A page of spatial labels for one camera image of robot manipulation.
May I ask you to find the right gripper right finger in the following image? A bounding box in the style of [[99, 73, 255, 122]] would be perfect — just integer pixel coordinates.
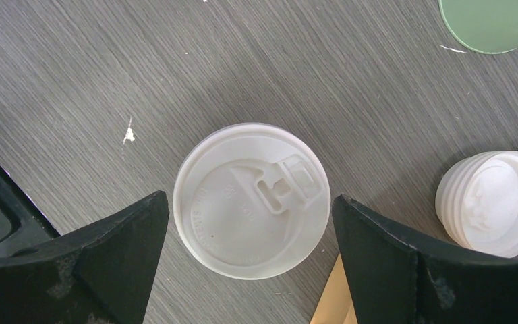
[[331, 195, 518, 323]]

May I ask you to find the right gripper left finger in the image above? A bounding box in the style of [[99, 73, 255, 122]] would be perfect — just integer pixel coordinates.
[[0, 190, 169, 323]]

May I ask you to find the brown paper bag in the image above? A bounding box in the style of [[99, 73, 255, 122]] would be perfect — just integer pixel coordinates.
[[310, 254, 358, 324]]

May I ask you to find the stack of white lids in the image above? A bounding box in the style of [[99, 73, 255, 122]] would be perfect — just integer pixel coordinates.
[[435, 151, 518, 258]]

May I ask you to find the green can straw holder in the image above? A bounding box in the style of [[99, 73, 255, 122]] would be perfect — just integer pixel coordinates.
[[438, 0, 518, 55]]

